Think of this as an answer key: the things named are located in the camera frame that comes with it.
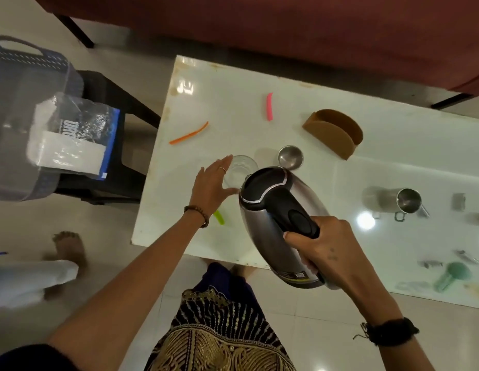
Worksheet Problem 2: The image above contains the person's right foot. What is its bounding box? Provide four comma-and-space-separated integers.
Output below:
230, 264, 255, 279

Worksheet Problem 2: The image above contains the person's left hand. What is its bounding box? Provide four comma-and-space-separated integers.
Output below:
189, 155, 240, 219

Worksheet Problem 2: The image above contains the person's right forearm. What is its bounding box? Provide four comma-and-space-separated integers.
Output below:
378, 332, 437, 371

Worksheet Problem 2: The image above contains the black plastic stool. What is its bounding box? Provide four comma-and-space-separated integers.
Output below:
54, 70, 162, 205

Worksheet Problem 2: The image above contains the brown napkin holder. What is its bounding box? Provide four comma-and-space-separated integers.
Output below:
302, 109, 364, 161

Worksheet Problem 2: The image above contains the person's foot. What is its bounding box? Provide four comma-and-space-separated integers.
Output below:
230, 264, 255, 279
42, 231, 89, 302

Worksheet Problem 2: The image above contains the person's left forearm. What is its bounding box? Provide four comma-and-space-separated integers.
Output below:
46, 212, 209, 371

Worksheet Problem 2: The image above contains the white glossy table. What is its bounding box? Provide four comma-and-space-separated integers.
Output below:
130, 54, 479, 310

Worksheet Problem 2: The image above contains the clear drinking glass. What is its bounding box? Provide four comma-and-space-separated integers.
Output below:
223, 155, 260, 190

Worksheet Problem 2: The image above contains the brown beaded bracelet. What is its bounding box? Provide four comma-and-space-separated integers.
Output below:
183, 205, 210, 229

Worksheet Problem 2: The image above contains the red fabric sofa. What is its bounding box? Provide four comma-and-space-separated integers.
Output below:
30, 0, 479, 111

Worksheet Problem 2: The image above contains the black shirt sleeve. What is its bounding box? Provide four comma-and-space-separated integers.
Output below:
0, 343, 82, 371

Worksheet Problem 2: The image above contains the black braided wristband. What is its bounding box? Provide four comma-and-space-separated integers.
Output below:
352, 317, 420, 347

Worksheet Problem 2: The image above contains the stainless steel mug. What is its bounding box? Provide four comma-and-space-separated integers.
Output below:
372, 188, 432, 223
277, 145, 304, 171

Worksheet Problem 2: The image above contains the dark gold patterned garment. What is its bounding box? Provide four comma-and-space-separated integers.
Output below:
145, 262, 298, 371

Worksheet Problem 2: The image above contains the thin orange bag sealing clip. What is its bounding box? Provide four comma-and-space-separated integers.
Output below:
169, 121, 209, 146

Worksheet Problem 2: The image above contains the grey plastic basket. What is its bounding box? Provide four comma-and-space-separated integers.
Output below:
0, 34, 85, 202

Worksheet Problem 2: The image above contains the green handheld fan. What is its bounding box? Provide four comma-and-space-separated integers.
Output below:
434, 261, 472, 293

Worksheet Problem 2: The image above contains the steel electric kettle black handle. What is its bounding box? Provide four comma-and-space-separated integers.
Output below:
238, 165, 340, 290

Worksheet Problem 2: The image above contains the clear plastic zip bag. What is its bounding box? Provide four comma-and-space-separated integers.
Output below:
26, 92, 121, 181

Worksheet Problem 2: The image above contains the person's right hand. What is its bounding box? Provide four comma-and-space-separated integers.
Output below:
282, 216, 402, 325

